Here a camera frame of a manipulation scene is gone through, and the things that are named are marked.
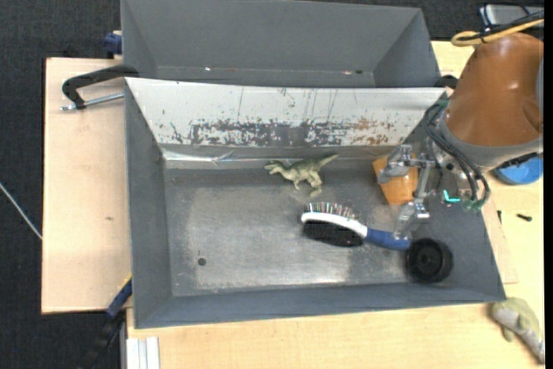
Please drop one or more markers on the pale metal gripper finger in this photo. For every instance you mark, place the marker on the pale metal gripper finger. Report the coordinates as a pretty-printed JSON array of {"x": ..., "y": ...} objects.
[
  {"x": 394, "y": 166},
  {"x": 408, "y": 218}
]

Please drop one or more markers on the orange cup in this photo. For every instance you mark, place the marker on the orange cup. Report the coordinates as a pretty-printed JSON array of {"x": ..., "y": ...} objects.
[{"x": 399, "y": 190}]

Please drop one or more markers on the black wheel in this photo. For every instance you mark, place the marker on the black wheel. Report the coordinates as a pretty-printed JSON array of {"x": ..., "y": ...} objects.
[{"x": 430, "y": 260}]

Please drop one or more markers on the blue and white brush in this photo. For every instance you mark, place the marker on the blue and white brush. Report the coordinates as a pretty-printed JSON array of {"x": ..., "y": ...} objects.
[{"x": 341, "y": 224}]

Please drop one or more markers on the blue round object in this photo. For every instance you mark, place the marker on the blue round object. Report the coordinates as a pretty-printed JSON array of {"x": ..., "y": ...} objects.
[{"x": 523, "y": 173}]

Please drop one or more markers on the small black screw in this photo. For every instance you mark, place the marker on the small black screw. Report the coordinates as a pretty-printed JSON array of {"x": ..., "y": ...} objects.
[{"x": 523, "y": 217}]

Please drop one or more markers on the green toy dinosaur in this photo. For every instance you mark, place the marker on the green toy dinosaur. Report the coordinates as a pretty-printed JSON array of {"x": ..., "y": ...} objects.
[{"x": 302, "y": 173}]

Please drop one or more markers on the grey metal bin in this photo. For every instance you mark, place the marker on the grey metal bin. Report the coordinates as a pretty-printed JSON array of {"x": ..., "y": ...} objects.
[{"x": 259, "y": 255}]

